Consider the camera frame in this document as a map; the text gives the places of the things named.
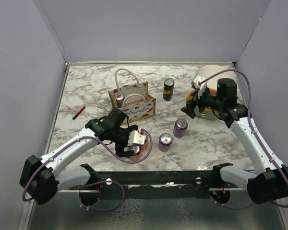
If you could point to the purple can near right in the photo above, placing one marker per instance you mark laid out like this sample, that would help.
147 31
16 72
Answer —
180 127

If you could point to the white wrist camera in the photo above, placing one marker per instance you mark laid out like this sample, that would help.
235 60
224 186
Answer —
199 83
136 139

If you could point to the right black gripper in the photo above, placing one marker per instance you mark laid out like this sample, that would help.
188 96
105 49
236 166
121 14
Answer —
191 104

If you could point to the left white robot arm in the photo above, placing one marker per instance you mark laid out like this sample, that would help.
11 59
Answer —
41 177

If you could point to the purple can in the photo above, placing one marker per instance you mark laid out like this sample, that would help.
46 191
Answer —
164 142
180 127

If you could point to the red cola can front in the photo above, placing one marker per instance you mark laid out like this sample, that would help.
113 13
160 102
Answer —
137 153

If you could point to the watermelon canvas tote bag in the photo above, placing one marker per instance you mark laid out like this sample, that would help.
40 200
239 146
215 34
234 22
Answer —
138 103

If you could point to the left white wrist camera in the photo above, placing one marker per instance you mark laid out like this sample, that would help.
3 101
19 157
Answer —
136 139

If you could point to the red cola can rear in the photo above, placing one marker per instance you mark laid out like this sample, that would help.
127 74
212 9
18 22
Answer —
145 145

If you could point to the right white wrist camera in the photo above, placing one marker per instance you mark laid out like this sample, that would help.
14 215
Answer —
199 83

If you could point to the purple can near centre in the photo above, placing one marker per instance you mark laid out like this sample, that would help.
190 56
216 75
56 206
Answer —
164 142

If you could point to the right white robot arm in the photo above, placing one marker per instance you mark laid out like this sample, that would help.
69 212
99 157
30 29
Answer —
269 182

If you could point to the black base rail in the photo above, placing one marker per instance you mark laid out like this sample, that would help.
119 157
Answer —
153 184

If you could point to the silver blue slim can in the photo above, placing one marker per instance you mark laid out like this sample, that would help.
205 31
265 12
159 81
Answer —
119 98

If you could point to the red cola can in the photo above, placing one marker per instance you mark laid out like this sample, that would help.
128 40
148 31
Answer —
145 145
137 153

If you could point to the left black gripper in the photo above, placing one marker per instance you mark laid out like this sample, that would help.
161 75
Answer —
120 149

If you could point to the red marker pen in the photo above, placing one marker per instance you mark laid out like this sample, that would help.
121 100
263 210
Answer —
78 113

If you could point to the black and yellow can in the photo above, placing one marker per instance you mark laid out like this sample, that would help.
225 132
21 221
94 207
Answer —
168 89

